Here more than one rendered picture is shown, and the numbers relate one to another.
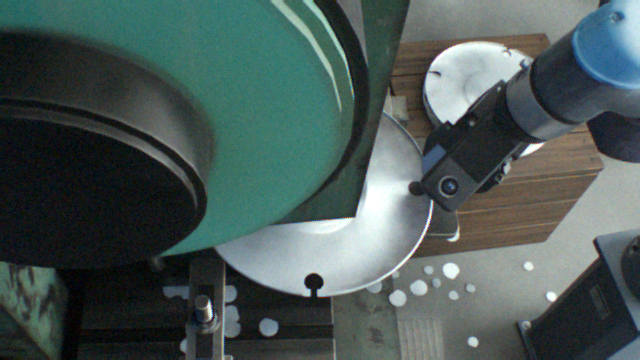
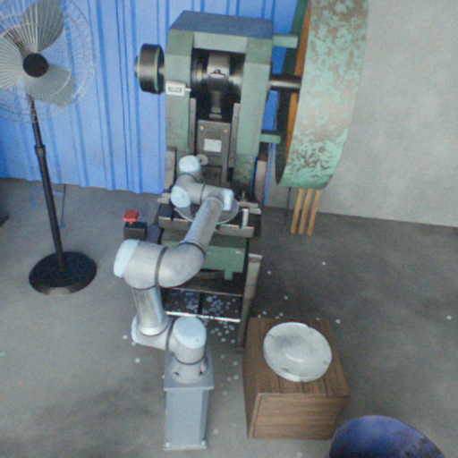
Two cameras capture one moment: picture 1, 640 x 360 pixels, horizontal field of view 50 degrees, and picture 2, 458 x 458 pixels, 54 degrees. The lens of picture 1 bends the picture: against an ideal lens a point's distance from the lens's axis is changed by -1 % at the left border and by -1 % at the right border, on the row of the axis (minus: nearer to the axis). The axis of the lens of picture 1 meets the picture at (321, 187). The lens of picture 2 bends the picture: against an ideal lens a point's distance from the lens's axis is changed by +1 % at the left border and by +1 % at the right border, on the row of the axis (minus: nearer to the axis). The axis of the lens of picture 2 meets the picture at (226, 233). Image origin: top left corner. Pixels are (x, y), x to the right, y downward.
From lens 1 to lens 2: 1.89 m
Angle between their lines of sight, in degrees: 64
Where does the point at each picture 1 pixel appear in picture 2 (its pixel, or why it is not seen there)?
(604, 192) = not seen: outside the picture
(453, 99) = (292, 333)
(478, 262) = (238, 401)
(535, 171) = (256, 360)
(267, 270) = not seen: hidden behind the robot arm
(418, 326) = not seen: hidden behind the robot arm
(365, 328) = (174, 235)
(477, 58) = (319, 348)
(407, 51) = (325, 328)
